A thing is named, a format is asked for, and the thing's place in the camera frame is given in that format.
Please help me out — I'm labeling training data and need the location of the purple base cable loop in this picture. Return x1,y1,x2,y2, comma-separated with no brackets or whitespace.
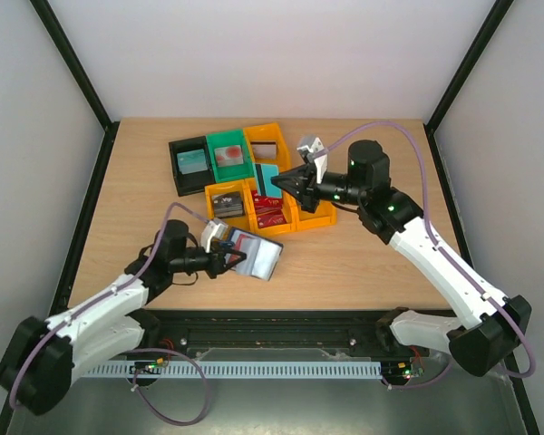
131,340,209,426

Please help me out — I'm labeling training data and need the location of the blue card holder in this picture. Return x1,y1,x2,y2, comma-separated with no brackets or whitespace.
227,227,284,281

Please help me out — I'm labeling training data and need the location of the yellow bin with red cards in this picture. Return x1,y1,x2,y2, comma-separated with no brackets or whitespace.
243,178,296,238

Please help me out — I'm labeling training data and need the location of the red white card stack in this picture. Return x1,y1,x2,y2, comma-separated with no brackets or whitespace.
214,145,244,168

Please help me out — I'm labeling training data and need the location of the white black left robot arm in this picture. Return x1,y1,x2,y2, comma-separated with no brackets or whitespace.
0,219,247,415

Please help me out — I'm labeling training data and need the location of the teal credit card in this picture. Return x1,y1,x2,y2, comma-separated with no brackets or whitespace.
254,163,282,198

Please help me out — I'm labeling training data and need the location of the black left rear frame post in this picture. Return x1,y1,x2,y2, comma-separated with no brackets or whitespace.
29,0,119,132

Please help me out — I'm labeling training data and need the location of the white striped card stack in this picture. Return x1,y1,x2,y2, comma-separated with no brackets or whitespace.
250,140,277,160

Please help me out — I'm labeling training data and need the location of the yellow bin with dark cards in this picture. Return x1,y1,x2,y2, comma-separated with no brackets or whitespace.
204,179,255,230

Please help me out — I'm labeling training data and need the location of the black right rear frame post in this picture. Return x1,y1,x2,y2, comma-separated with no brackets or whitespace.
424,0,516,132

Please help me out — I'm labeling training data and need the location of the black frame post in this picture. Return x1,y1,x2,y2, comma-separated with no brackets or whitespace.
424,0,516,132
29,0,119,132

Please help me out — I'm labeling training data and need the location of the yellow rear bin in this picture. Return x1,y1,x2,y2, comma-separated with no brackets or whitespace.
243,122,292,172

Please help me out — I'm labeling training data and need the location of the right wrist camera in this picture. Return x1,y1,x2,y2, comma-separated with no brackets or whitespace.
296,135,328,181

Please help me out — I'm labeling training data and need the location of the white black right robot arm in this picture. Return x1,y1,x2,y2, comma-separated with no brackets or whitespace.
271,140,531,377

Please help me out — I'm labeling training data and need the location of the red VIP card stack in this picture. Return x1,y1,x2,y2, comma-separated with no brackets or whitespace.
251,190,287,228

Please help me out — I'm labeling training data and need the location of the black front frame rail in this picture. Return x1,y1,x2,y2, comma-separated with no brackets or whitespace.
24,308,511,359

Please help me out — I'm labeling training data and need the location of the green bin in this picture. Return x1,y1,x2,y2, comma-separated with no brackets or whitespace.
206,130,254,183

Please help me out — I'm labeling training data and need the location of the black bin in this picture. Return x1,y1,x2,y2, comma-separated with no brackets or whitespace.
169,136,216,197

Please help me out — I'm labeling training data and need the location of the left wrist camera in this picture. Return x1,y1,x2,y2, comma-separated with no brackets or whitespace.
200,217,228,253

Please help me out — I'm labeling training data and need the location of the white slotted cable duct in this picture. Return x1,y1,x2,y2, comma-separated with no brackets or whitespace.
83,361,382,380

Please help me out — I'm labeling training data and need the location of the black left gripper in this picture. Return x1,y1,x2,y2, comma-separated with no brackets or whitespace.
170,241,246,279

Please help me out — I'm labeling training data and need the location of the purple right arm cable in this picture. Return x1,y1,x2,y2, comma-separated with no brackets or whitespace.
325,121,537,380

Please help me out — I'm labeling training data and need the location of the teal card stack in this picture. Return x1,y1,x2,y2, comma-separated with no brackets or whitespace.
176,149,209,175

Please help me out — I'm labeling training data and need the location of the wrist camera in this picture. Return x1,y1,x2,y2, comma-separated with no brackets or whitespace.
200,217,228,253
296,135,328,181

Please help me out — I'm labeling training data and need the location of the dark VIP card stack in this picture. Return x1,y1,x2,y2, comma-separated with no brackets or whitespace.
211,191,245,218

